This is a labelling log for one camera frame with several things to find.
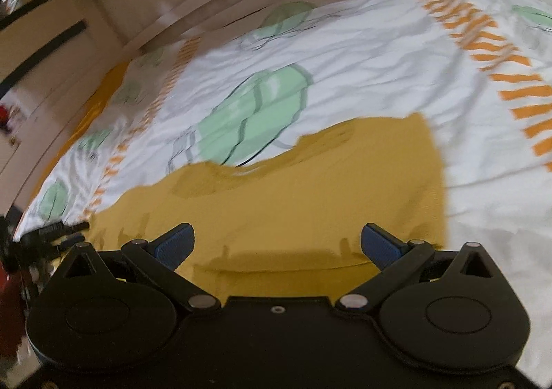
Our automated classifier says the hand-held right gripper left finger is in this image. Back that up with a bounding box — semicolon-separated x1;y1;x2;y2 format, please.
45;223;219;313

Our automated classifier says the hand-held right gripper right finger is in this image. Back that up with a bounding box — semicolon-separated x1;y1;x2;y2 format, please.
335;223;509;312

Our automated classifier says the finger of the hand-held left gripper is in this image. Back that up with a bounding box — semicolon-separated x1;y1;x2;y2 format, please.
43;235;87;251
22;221;90;239

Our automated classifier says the mustard yellow knit garment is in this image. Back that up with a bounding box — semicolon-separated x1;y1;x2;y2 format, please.
88;113;451;299

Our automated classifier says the white cactus print blanket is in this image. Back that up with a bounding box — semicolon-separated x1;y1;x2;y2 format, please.
17;0;552;377

